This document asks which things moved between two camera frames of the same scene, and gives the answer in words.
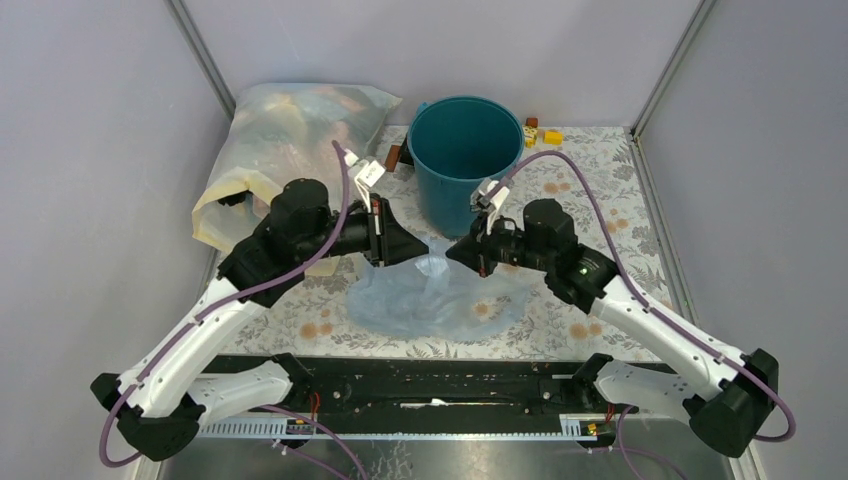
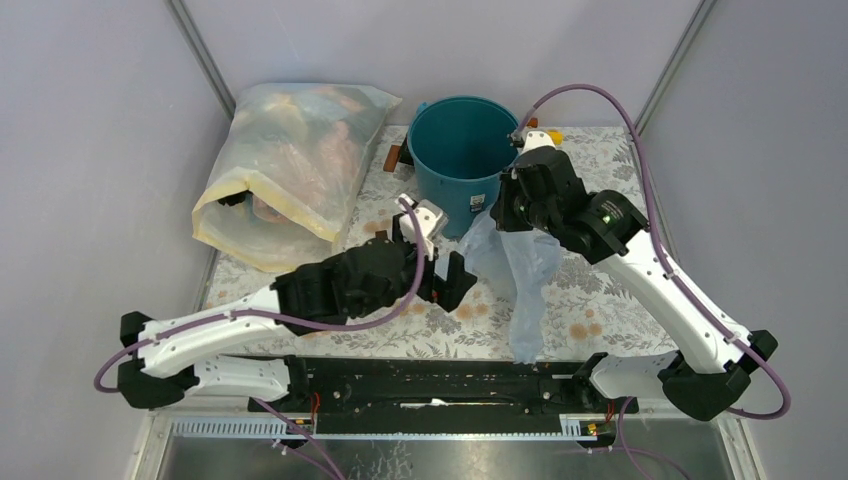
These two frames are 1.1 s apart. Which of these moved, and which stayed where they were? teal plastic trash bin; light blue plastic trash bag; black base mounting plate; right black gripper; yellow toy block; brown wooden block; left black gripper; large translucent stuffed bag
Moved: light blue plastic trash bag; left black gripper; right black gripper
Stayed: large translucent stuffed bag; brown wooden block; teal plastic trash bin; black base mounting plate; yellow toy block
